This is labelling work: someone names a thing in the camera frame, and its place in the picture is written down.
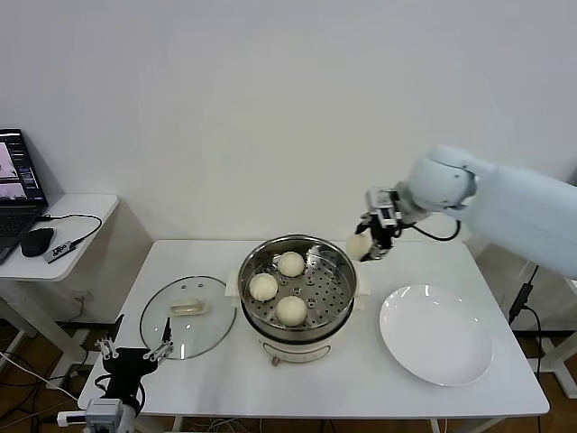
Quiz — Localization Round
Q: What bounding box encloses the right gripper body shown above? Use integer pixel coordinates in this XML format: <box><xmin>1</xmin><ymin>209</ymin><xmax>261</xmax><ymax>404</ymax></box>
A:
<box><xmin>365</xmin><ymin>189</ymin><xmax>405</xmax><ymax>253</ymax></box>

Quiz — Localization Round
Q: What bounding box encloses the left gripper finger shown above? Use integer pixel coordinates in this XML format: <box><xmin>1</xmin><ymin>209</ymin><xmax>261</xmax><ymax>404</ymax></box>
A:
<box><xmin>96</xmin><ymin>314</ymin><xmax>126</xmax><ymax>361</ymax></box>
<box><xmin>142</xmin><ymin>316</ymin><xmax>175</xmax><ymax>363</ymax></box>

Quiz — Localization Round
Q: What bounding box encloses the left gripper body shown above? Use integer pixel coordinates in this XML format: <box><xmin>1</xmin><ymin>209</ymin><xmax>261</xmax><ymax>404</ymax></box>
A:
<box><xmin>102</xmin><ymin>346</ymin><xmax>160</xmax><ymax>403</ymax></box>

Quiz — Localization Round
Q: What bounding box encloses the white steamed baozi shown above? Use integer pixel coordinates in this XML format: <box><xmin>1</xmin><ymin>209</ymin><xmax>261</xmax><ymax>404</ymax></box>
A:
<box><xmin>277</xmin><ymin>251</ymin><xmax>307</xmax><ymax>278</ymax></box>
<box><xmin>345</xmin><ymin>233</ymin><xmax>375</xmax><ymax>262</ymax></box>
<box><xmin>275</xmin><ymin>295</ymin><xmax>308</xmax><ymax>327</ymax></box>
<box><xmin>249</xmin><ymin>272</ymin><xmax>279</xmax><ymax>302</ymax></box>

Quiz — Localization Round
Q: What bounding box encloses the glass lid with cream handle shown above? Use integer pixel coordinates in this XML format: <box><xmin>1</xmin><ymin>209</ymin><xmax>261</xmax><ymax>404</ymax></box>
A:
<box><xmin>139</xmin><ymin>275</ymin><xmax>238</xmax><ymax>361</ymax></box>

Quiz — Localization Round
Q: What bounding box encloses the stainless steel steamer basket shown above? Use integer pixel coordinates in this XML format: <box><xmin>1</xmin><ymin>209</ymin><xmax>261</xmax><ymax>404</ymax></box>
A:
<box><xmin>224</xmin><ymin>233</ymin><xmax>371</xmax><ymax>333</ymax></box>

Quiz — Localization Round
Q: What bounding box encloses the white round plate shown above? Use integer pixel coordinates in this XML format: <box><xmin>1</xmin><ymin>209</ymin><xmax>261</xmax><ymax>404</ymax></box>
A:
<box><xmin>378</xmin><ymin>283</ymin><xmax>494</xmax><ymax>387</ymax></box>

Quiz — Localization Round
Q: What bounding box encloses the grey external drive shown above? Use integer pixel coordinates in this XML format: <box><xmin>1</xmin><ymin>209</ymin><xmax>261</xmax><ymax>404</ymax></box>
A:
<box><xmin>43</xmin><ymin>242</ymin><xmax>78</xmax><ymax>265</ymax></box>

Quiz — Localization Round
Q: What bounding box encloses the cream electric cooker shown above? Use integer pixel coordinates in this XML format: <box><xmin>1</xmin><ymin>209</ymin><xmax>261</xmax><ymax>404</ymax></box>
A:
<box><xmin>229</xmin><ymin>295</ymin><xmax>362</xmax><ymax>369</ymax></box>

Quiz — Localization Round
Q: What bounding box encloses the black computer mouse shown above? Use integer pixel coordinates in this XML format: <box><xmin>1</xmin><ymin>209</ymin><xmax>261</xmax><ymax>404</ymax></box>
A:
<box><xmin>21</xmin><ymin>227</ymin><xmax>54</xmax><ymax>259</ymax></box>

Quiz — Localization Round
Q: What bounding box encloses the white side table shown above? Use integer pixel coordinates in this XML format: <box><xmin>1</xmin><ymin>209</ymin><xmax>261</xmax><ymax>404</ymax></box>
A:
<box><xmin>0</xmin><ymin>193</ymin><xmax>121</xmax><ymax>366</ymax></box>

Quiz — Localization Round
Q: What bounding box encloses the black open laptop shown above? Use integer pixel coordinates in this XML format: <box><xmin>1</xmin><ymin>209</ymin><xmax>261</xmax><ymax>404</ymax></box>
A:
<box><xmin>0</xmin><ymin>129</ymin><xmax>50</xmax><ymax>266</ymax></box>

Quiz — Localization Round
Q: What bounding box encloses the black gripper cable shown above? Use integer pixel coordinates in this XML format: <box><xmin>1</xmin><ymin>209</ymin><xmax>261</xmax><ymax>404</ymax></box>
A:
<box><xmin>398</xmin><ymin>216</ymin><xmax>463</xmax><ymax>243</ymax></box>

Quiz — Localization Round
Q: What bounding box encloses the white floor cable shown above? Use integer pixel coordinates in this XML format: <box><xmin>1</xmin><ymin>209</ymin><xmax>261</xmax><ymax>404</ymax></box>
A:
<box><xmin>0</xmin><ymin>350</ymin><xmax>82</xmax><ymax>402</ymax></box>

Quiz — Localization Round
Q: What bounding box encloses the black drive cable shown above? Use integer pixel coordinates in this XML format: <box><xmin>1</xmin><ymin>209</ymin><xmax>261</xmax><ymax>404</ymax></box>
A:
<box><xmin>35</xmin><ymin>213</ymin><xmax>103</xmax><ymax>249</ymax></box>

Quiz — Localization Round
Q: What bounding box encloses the dark hanging cable adapter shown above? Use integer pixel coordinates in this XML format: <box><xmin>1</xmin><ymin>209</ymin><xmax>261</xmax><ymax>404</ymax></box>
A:
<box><xmin>508</xmin><ymin>286</ymin><xmax>529</xmax><ymax>326</ymax></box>

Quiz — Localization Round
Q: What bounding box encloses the black adapter floor cable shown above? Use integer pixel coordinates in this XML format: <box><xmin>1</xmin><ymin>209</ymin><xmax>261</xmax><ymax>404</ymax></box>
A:
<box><xmin>521</xmin><ymin>305</ymin><xmax>543</xmax><ymax>393</ymax></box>

